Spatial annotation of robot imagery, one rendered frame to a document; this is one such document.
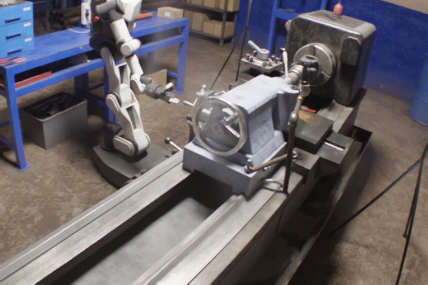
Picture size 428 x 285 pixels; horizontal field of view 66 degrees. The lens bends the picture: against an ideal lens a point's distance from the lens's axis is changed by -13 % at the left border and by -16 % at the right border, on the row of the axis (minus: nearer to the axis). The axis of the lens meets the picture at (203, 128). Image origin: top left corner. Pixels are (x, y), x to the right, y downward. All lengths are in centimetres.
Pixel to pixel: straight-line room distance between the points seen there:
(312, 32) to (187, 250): 168
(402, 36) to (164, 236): 482
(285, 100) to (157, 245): 78
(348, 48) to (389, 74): 348
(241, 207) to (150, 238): 35
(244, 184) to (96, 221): 56
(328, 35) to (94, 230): 180
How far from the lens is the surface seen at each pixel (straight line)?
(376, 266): 262
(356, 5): 572
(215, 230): 130
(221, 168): 145
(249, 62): 194
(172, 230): 144
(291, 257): 188
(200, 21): 642
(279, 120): 162
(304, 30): 246
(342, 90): 247
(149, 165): 272
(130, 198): 141
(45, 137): 323
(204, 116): 151
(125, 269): 130
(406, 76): 576
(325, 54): 222
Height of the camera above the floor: 173
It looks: 29 degrees down
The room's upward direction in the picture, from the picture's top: 6 degrees clockwise
